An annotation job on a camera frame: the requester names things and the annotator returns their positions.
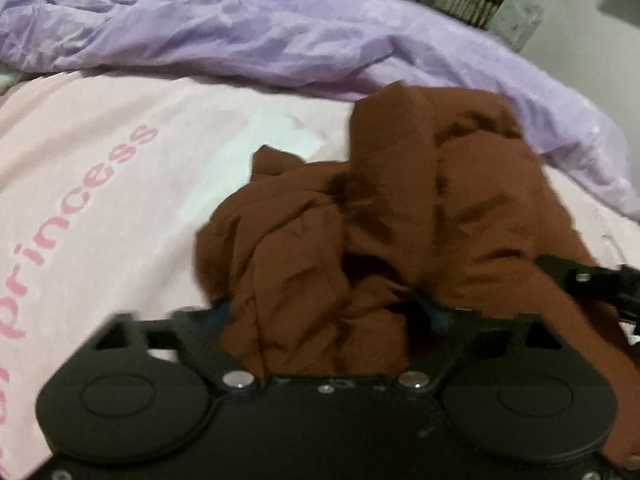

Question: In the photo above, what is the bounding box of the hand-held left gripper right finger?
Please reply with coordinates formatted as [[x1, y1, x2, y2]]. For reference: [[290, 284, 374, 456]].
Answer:
[[399, 299, 562, 392]]

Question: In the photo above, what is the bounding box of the brown garment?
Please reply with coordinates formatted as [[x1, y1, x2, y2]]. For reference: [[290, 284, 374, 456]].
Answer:
[[192, 82, 640, 467]]

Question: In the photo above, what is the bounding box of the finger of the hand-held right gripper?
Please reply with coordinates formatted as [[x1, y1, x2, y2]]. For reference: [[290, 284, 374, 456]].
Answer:
[[536, 254, 623, 302]]

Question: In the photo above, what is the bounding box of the pink printed bed sheet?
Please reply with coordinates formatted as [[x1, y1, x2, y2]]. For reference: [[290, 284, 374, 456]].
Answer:
[[0, 72, 640, 480]]

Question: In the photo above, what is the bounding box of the grey plastic object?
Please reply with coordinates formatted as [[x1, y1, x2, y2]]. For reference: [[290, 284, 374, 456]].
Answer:
[[492, 0, 547, 53]]

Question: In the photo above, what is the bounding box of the purple blanket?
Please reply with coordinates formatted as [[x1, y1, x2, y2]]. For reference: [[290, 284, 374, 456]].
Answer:
[[0, 0, 640, 222]]

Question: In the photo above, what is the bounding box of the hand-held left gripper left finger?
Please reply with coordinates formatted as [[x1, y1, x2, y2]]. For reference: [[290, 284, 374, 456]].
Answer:
[[92, 304, 262, 392]]

